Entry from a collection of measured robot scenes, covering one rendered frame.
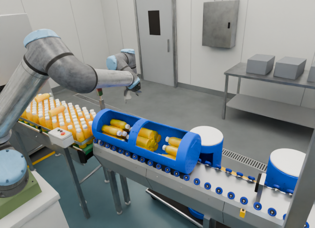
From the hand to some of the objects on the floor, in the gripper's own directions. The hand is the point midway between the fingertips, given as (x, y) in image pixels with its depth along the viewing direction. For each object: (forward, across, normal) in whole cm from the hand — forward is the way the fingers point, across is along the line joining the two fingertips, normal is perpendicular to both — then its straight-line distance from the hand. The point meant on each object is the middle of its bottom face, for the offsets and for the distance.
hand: (131, 99), depth 157 cm
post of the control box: (+141, -28, +59) cm, 156 cm away
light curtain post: (+140, -33, -110) cm, 181 cm away
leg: (+140, -7, -66) cm, 155 cm away
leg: (+141, +8, +32) cm, 145 cm away
